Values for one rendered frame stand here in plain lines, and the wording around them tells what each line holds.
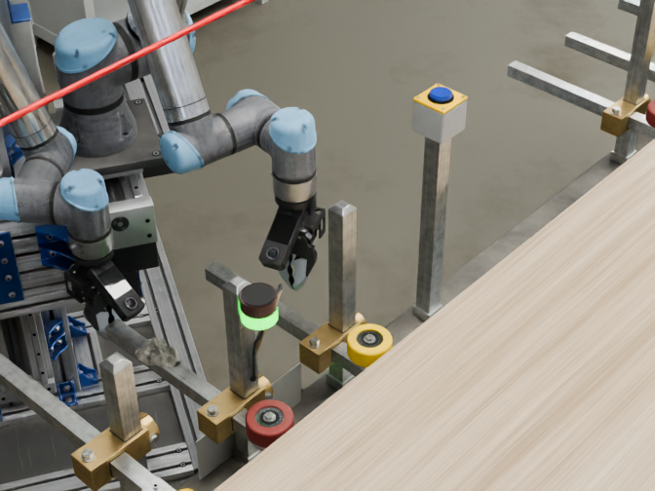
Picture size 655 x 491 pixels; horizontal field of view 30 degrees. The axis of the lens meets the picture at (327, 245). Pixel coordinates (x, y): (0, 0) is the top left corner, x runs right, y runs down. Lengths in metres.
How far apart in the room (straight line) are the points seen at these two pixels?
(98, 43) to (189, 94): 0.33
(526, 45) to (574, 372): 2.83
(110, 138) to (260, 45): 2.46
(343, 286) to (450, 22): 2.89
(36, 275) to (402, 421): 0.89
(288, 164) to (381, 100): 2.43
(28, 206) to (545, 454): 0.95
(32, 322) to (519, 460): 1.23
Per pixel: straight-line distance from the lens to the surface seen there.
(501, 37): 4.88
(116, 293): 2.18
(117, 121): 2.38
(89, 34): 2.33
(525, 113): 4.43
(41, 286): 2.58
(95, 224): 2.12
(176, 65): 2.02
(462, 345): 2.16
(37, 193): 2.13
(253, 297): 1.92
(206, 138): 2.04
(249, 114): 2.08
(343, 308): 2.20
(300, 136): 2.01
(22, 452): 2.99
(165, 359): 2.19
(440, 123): 2.17
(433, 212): 2.32
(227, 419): 2.08
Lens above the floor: 2.39
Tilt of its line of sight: 39 degrees down
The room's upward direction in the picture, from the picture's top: straight up
